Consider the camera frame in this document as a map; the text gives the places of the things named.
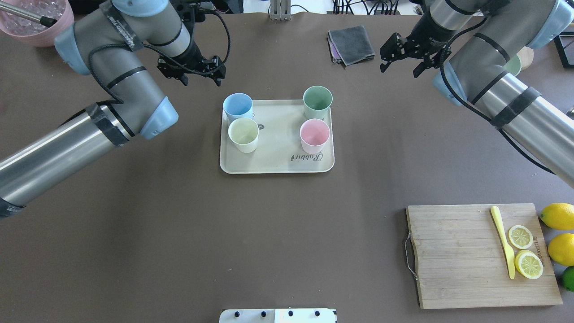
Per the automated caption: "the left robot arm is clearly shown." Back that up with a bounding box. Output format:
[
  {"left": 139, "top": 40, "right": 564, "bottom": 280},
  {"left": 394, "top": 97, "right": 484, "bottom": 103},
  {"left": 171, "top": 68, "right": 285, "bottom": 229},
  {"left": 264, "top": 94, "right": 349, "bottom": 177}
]
[{"left": 1, "top": 0, "right": 228, "bottom": 219}]

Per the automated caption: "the pink cup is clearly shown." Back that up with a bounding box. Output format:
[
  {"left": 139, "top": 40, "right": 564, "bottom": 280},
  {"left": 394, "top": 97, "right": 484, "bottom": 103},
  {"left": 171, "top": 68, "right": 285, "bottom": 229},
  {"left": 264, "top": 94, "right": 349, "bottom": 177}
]
[{"left": 300, "top": 118, "right": 331, "bottom": 155}]

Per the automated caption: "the wooden cup stand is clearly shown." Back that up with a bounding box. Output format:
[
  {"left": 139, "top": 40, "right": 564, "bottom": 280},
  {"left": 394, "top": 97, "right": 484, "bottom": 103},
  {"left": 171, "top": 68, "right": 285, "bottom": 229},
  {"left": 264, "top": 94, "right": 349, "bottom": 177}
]
[{"left": 517, "top": 47, "right": 534, "bottom": 71}]

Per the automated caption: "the whole lemon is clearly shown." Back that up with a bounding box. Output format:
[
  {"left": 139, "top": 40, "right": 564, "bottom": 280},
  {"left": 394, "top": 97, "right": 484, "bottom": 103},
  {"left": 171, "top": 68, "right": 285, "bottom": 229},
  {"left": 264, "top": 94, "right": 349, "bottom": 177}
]
[
  {"left": 539, "top": 203, "right": 574, "bottom": 230},
  {"left": 548, "top": 233, "right": 574, "bottom": 266}
]

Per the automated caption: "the green lime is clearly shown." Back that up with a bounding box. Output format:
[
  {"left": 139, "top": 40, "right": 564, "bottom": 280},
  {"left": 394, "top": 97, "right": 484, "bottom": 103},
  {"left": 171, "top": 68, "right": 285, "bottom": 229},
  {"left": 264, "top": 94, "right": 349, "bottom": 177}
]
[{"left": 561, "top": 266, "right": 574, "bottom": 292}]

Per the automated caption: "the aluminium frame post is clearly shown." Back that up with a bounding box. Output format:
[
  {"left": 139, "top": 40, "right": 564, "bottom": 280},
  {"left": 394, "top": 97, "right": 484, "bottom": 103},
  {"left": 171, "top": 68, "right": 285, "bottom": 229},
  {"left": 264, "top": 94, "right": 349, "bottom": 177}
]
[{"left": 269, "top": 0, "right": 292, "bottom": 21}]

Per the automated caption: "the lemon slice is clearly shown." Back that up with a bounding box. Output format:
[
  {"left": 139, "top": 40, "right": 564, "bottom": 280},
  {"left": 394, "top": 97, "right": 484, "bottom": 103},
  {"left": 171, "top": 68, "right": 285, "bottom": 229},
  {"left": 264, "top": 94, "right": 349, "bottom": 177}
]
[
  {"left": 508, "top": 225, "right": 534, "bottom": 250},
  {"left": 514, "top": 250, "right": 544, "bottom": 279}
]

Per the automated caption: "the black framed mirror tray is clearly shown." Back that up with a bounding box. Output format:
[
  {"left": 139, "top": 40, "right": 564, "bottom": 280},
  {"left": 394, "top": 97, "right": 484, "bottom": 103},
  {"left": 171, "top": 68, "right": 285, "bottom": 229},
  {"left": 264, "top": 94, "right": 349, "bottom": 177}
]
[{"left": 553, "top": 31, "right": 574, "bottom": 69}]

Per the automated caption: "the pink bowl with ice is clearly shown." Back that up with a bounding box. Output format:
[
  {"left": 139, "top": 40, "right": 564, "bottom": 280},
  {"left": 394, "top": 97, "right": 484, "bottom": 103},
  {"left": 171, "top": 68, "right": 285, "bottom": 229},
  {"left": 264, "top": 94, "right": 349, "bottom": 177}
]
[{"left": 1, "top": 0, "right": 74, "bottom": 47}]

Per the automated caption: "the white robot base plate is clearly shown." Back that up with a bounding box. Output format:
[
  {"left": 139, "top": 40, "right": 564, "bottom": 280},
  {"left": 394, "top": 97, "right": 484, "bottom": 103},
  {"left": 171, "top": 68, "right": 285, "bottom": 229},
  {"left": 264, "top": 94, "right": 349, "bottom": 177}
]
[{"left": 219, "top": 307, "right": 338, "bottom": 323}]

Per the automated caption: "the white cup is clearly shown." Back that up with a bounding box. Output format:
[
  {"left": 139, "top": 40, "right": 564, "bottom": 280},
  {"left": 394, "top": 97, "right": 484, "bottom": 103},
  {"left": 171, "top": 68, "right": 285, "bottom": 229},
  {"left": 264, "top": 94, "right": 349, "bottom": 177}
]
[{"left": 228, "top": 118, "right": 259, "bottom": 153}]

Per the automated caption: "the whole lemon upper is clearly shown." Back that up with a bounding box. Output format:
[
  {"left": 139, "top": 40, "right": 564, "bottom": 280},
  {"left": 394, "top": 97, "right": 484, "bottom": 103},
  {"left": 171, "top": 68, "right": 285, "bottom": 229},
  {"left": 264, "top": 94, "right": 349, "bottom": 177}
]
[{"left": 539, "top": 203, "right": 574, "bottom": 230}]

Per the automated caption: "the light blue cup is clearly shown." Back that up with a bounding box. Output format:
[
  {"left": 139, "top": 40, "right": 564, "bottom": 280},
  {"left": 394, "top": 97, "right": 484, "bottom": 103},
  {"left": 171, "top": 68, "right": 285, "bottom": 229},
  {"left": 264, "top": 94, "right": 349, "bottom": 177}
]
[{"left": 222, "top": 93, "right": 253, "bottom": 123}]

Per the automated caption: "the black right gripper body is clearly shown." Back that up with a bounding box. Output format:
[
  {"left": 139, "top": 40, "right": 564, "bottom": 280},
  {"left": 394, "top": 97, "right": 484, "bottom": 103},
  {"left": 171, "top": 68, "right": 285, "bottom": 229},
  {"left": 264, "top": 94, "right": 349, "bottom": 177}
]
[{"left": 402, "top": 13, "right": 453, "bottom": 78}]

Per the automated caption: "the yellow plastic knife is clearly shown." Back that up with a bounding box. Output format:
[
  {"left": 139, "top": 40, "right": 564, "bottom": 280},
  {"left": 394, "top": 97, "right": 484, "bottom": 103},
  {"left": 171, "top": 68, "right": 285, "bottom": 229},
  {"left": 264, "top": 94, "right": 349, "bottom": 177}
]
[{"left": 490, "top": 205, "right": 516, "bottom": 279}]

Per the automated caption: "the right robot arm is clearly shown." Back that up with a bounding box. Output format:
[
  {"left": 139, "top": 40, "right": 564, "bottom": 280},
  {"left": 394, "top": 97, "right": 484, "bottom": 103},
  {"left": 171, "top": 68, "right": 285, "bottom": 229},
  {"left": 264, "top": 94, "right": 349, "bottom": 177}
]
[{"left": 380, "top": 0, "right": 574, "bottom": 186}]

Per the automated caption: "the wooden cutting board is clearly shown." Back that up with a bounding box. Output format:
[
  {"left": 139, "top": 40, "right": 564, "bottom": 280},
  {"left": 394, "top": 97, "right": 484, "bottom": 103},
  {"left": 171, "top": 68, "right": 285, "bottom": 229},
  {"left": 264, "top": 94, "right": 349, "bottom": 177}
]
[{"left": 406, "top": 204, "right": 562, "bottom": 309}]

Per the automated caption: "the green cup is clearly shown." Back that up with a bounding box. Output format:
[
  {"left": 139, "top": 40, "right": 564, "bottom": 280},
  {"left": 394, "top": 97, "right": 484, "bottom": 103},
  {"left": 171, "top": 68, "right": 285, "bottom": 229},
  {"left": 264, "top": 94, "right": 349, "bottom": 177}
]
[{"left": 303, "top": 85, "right": 333, "bottom": 119}]

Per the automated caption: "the grey folded cloth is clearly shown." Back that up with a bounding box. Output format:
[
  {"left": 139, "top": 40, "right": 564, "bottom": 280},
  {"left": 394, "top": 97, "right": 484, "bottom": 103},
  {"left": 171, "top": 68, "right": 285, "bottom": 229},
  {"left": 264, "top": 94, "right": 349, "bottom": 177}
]
[{"left": 327, "top": 25, "right": 375, "bottom": 67}]

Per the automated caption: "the green bowl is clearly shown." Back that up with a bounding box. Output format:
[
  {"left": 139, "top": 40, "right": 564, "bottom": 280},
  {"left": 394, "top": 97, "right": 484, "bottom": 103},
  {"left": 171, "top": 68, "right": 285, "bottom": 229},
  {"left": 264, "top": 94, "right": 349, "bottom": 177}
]
[{"left": 504, "top": 54, "right": 522, "bottom": 76}]

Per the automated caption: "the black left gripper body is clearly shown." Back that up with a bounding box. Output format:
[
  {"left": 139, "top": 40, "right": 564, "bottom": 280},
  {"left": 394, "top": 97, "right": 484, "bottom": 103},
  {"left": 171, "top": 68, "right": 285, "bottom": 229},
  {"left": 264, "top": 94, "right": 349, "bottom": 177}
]
[{"left": 157, "top": 40, "right": 216, "bottom": 86}]

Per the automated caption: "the lemon slice lower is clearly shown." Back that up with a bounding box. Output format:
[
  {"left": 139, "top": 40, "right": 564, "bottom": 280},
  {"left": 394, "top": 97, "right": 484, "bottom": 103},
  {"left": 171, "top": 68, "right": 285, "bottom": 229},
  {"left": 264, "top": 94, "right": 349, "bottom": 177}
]
[{"left": 514, "top": 250, "right": 544, "bottom": 279}]

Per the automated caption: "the whole lemon lower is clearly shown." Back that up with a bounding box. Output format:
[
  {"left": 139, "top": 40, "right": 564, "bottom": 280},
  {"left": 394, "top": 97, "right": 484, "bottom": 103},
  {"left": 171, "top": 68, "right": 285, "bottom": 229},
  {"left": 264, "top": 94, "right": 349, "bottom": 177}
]
[{"left": 548, "top": 233, "right": 574, "bottom": 266}]

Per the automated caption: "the lemon slice upper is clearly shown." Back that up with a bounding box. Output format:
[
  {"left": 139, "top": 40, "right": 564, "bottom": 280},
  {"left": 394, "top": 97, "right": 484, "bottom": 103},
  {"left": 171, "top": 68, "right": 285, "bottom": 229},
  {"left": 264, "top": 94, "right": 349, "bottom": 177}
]
[{"left": 508, "top": 225, "right": 534, "bottom": 250}]

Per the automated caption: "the metal ice scoop handle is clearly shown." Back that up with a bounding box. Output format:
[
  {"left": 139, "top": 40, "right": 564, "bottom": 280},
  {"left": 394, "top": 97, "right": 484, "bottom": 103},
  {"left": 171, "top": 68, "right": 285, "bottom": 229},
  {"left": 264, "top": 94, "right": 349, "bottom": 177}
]
[{"left": 0, "top": 1, "right": 58, "bottom": 27}]

